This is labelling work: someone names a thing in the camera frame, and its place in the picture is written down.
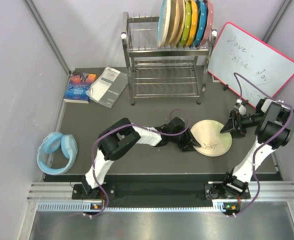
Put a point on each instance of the pink framed whiteboard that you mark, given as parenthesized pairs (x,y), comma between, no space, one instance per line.
(248,66)

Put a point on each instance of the yellow polka dot plate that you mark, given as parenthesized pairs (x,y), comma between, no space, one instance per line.
(194,22)

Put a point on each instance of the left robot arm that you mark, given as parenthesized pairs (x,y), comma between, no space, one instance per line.
(113,143)

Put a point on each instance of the steel two-tier dish rack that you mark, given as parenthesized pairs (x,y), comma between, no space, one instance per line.
(166,72)

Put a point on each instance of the white blue leaf plate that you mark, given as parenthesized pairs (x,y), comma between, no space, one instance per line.
(163,23)

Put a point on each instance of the green polka dot plate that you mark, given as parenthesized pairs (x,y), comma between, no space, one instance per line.
(187,24)

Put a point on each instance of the cream green plate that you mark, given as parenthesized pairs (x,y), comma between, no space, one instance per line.
(213,143)

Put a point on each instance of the beige bird plate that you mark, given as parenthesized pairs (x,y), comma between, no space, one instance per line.
(174,21)
(182,19)

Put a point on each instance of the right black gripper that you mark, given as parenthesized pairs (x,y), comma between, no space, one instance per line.
(239,131)

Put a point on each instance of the pink polka dot plate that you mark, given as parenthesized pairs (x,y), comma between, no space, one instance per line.
(209,22)

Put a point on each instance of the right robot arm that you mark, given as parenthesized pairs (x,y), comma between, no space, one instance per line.
(274,123)

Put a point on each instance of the blue orange paperback book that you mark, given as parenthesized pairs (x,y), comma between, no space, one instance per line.
(79,83)

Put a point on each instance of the blue polka dot plate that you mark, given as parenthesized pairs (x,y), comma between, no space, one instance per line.
(202,21)

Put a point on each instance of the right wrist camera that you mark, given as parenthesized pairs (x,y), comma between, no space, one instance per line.
(239,107)

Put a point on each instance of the grey white booklet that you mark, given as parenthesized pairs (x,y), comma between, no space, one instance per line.
(108,87)

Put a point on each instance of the grey slotted cable duct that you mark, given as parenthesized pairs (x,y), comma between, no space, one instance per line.
(95,207)

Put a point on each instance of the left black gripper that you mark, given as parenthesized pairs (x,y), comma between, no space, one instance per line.
(189,141)

